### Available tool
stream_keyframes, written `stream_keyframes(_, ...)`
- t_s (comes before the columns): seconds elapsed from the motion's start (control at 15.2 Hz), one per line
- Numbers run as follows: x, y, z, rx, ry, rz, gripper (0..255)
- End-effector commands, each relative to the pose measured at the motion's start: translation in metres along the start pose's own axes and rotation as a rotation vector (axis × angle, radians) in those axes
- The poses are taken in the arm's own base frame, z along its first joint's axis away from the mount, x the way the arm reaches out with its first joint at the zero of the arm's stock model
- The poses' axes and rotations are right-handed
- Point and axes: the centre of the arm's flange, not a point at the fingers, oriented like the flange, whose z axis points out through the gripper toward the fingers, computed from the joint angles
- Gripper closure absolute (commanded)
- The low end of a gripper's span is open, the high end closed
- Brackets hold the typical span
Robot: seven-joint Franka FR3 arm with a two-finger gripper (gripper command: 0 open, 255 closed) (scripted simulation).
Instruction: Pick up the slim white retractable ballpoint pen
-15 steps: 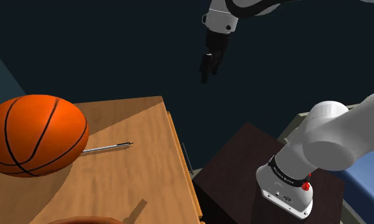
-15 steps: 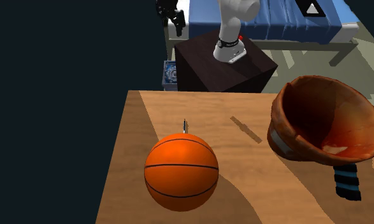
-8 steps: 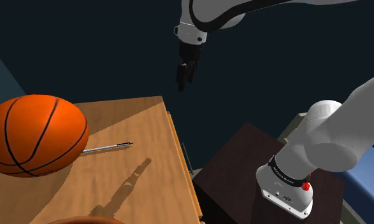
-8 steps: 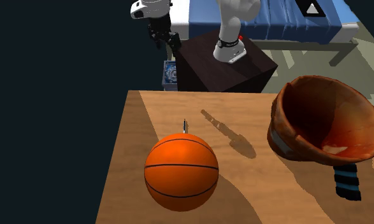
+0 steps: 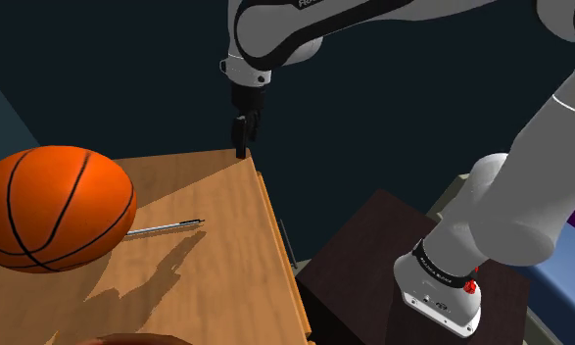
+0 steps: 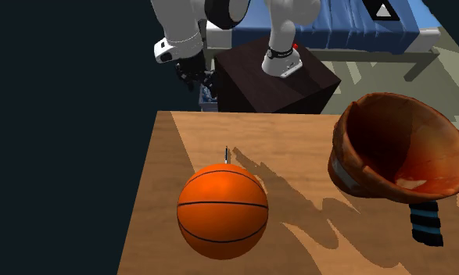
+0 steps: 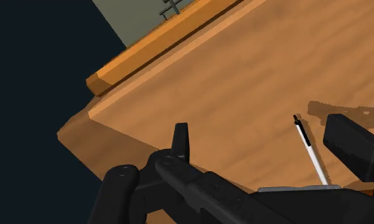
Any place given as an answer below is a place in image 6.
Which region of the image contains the orange basketball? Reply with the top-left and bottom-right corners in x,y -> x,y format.
176,162 -> 270,261

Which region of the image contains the bed with blue cover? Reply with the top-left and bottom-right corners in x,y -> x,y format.
203,0 -> 443,83

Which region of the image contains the blue grey basket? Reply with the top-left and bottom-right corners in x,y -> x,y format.
198,83 -> 220,113

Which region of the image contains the brown clay bowl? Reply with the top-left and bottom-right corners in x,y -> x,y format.
327,91 -> 459,205

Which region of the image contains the black blue striped cylinder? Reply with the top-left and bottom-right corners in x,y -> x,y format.
408,200 -> 445,248

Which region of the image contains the dark robot stand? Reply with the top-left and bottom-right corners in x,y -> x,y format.
213,35 -> 342,115

